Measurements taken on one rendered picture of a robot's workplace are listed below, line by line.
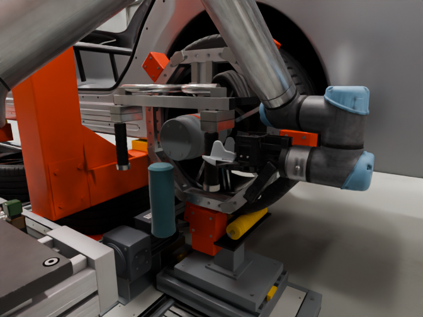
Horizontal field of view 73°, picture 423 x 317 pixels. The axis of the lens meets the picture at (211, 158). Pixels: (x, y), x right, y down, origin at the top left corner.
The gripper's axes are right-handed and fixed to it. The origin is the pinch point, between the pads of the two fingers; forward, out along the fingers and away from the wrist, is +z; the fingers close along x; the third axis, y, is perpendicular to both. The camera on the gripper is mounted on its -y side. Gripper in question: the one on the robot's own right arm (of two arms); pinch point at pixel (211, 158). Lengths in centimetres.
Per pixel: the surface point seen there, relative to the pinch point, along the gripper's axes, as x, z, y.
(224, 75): -7.5, 1.0, 20.4
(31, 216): 0, 105, -44
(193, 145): -6.8, 10.7, 0.9
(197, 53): -20.5, 18.7, 27.8
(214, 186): 1.3, -1.7, -6.7
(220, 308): -23, 10, -67
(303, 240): -119, 4, -83
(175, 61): -20.2, 28.0, 25.9
